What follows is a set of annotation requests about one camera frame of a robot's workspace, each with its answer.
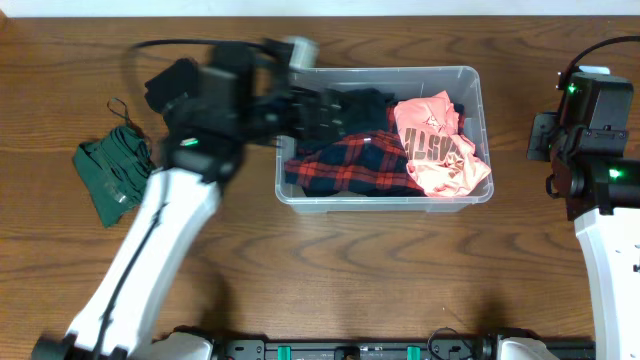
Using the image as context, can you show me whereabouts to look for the red plaid flannel shirt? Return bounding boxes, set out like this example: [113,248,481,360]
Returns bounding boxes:
[284,106,424,197]

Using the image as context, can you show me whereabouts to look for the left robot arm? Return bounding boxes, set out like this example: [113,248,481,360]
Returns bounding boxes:
[32,37,342,359]

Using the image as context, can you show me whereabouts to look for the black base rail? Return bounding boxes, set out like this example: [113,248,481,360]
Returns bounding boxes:
[149,324,596,360]

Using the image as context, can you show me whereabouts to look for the clear plastic storage bin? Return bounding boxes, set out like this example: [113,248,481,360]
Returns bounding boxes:
[275,66,494,213]

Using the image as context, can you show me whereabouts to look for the black garment with tape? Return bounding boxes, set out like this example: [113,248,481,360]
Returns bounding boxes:
[144,58,199,114]

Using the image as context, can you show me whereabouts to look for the pink garment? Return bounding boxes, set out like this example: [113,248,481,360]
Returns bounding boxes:
[394,91,491,197]

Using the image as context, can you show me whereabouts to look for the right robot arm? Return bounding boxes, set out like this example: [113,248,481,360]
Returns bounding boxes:
[527,67,639,359]

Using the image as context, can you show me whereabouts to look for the dark navy garment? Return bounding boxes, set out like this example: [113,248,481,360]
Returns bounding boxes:
[296,88,396,154]

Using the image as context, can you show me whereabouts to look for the green garment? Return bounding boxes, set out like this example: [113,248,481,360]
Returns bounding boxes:
[72,98,155,228]

